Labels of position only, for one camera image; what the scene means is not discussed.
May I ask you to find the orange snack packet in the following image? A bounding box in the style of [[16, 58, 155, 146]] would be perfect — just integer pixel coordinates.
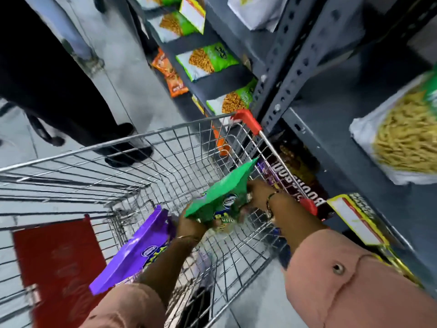
[[212, 124, 232, 157], [165, 73, 189, 99], [151, 48, 177, 77]]

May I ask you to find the red plastic cart flap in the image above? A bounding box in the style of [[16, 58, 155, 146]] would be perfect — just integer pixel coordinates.
[[12, 215, 109, 328]]

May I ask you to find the white plastic snack bag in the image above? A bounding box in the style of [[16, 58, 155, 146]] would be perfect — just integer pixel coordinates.
[[227, 0, 291, 33]]

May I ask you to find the gold wrist bracelet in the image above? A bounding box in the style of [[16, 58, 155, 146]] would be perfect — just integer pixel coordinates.
[[265, 190, 283, 220]]

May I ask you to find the yellow white shelf price tag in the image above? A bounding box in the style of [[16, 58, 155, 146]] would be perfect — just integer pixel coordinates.
[[179, 0, 207, 35], [327, 194, 390, 246]]

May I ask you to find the purple snack packet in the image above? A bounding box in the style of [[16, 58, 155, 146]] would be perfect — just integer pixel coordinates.
[[89, 205, 177, 296]]

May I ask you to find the person's left hand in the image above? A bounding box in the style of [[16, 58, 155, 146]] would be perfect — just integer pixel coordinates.
[[175, 204, 213, 241]]

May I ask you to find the yellow black snack packet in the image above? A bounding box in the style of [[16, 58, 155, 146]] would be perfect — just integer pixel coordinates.
[[345, 192, 424, 288]]

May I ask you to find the person's left forearm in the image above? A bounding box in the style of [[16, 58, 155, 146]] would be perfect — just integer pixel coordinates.
[[79, 236, 205, 328]]

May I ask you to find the grey metal shelf rack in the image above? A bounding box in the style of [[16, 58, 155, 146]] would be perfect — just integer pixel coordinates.
[[126, 0, 437, 297]]

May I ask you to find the dark brown biscuit packet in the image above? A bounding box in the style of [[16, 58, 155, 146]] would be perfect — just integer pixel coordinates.
[[257, 132, 331, 220]]

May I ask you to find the large clear yellow sev bag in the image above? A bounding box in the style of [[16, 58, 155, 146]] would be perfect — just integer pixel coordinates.
[[348, 69, 437, 186]]

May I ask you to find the person's right hand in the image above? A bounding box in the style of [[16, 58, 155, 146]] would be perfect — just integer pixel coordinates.
[[243, 179, 285, 220]]

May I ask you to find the silver wire shopping cart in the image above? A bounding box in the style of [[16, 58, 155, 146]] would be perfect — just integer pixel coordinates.
[[0, 109, 319, 328]]

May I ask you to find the person's right forearm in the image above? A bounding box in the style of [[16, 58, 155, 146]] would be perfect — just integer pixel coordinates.
[[269, 190, 437, 328]]

